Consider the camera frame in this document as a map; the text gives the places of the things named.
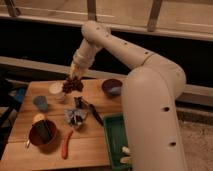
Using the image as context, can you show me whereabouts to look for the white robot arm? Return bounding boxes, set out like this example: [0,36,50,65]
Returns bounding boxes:
[70,20,188,171]

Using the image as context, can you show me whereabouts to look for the blue cup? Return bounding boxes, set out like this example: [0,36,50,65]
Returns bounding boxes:
[33,96,48,112]

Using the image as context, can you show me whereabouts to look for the red chili pepper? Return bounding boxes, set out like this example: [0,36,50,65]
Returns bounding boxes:
[61,130,73,159]

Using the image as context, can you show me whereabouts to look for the dark cylindrical can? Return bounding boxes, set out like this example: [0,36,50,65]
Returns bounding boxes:
[35,120,52,143]

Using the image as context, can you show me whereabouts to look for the green plastic tray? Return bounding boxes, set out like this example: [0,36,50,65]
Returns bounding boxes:
[103,114,131,171]

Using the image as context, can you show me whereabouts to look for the yellow round object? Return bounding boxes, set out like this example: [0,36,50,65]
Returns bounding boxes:
[33,113,46,124]

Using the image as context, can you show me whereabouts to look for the red bowl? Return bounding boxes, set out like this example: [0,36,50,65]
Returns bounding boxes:
[29,120,57,148]

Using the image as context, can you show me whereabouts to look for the yellow banana piece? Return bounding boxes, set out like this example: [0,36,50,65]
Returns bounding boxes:
[120,156,131,164]

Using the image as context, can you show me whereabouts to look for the black handled tool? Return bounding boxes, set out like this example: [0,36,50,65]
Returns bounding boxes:
[74,97,103,125]

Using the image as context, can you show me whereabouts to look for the dark grape bunch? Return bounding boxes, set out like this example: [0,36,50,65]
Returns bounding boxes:
[62,77,83,94]

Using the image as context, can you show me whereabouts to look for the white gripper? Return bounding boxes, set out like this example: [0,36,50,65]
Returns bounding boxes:
[69,40,101,79]

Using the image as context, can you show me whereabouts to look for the white paper cup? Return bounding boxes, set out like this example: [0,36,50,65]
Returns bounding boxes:
[49,82,65,102]

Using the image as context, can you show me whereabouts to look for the purple bowl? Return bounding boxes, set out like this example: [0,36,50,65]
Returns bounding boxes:
[101,79,122,97]

